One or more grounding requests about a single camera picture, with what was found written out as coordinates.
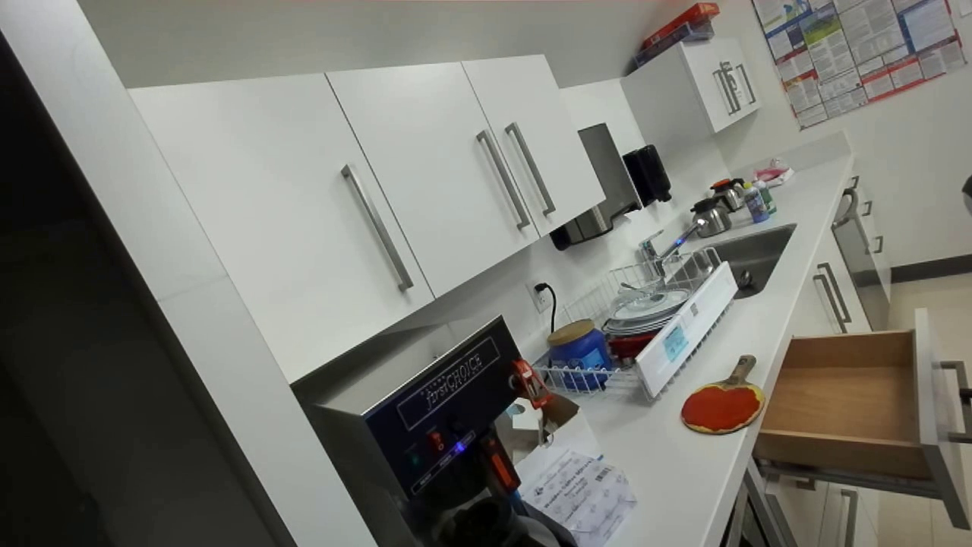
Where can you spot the white wall cabinet door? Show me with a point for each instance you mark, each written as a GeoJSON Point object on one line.
{"type": "Point", "coordinates": [580, 153]}
{"type": "Point", "coordinates": [428, 163]}

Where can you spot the black coffee machine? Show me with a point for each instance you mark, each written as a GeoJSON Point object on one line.
{"type": "Point", "coordinates": [444, 405]}

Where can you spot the blue bottle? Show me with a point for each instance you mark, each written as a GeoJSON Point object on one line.
{"type": "Point", "coordinates": [762, 200]}

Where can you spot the white printed paper sheet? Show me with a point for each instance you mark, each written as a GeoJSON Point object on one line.
{"type": "Point", "coordinates": [580, 490]}

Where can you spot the red box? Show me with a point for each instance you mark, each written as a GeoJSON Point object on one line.
{"type": "Point", "coordinates": [688, 18]}

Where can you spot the white plate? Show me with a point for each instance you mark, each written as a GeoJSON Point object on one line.
{"type": "Point", "coordinates": [648, 315]}

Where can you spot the blue jar with cork lid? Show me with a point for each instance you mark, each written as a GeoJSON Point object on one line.
{"type": "Point", "coordinates": [589, 354]}

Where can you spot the stainless steel pot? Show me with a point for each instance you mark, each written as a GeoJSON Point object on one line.
{"type": "Point", "coordinates": [712, 218]}

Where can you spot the colourful wall poster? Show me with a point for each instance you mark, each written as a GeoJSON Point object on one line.
{"type": "Point", "coordinates": [862, 50]}

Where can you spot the white upper cabinets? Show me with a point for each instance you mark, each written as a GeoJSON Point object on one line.
{"type": "Point", "coordinates": [254, 200]}

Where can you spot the clear glass lid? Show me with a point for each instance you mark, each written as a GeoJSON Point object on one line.
{"type": "Point", "coordinates": [640, 280]}

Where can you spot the red bowl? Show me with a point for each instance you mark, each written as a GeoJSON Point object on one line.
{"type": "Point", "coordinates": [633, 348]}

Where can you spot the white dish rack tray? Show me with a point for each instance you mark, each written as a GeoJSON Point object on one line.
{"type": "Point", "coordinates": [688, 338]}

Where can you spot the stainless steel dishwasher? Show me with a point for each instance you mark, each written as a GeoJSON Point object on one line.
{"type": "Point", "coordinates": [871, 268]}

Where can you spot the dark kettle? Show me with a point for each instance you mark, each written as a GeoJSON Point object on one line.
{"type": "Point", "coordinates": [731, 193]}

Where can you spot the stainless steel sink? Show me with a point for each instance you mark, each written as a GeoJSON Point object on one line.
{"type": "Point", "coordinates": [762, 258]}

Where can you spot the tall white cabinet panel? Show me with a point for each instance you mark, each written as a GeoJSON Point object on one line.
{"type": "Point", "coordinates": [217, 334]}

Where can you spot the white drawer with wooden interior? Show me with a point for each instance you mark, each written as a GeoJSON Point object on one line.
{"type": "Point", "coordinates": [851, 383]}

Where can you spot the small white wall cabinet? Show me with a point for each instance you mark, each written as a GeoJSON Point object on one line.
{"type": "Point", "coordinates": [670, 101]}

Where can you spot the black soap dispenser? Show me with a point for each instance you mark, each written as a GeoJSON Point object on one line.
{"type": "Point", "coordinates": [648, 174]}

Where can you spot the red and white pack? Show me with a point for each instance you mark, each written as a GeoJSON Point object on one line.
{"type": "Point", "coordinates": [775, 174]}

